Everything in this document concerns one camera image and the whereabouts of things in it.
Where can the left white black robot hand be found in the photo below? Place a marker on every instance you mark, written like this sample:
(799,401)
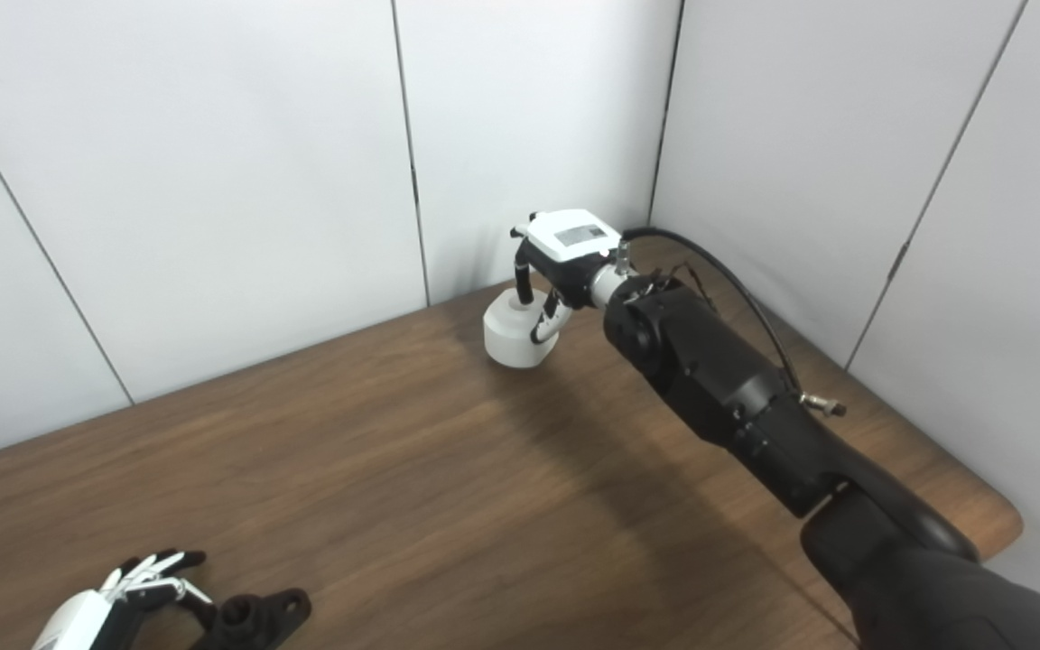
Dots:
(109,609)

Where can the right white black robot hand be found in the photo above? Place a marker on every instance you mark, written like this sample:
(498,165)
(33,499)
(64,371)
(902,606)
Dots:
(570,253)

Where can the round white plastic piece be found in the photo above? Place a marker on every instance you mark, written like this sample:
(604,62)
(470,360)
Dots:
(515,334)

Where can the black flanged holder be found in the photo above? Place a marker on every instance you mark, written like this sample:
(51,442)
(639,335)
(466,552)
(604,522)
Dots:
(258,618)

